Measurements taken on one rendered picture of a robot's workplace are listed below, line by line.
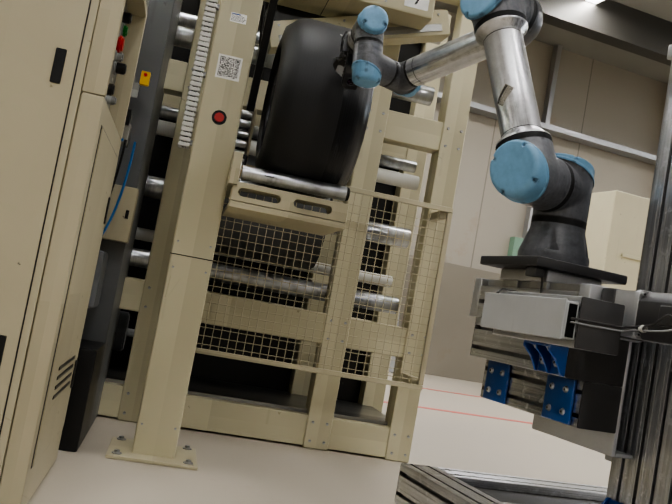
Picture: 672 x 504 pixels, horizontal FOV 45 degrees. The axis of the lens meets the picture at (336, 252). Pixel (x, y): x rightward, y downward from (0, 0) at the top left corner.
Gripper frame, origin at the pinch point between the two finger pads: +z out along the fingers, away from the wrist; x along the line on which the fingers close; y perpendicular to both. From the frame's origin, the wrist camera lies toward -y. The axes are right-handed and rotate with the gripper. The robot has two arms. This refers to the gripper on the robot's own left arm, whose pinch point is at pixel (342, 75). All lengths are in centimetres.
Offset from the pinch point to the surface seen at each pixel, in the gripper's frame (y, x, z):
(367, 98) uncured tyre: -3.5, -9.2, 4.0
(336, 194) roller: -31.0, -6.9, 17.1
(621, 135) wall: 293, -471, 656
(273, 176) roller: -29.6, 13.2, 16.7
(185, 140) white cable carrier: -22, 41, 25
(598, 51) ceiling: 370, -403, 610
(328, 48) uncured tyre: 9.0, 5.0, 3.6
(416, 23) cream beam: 48, -32, 49
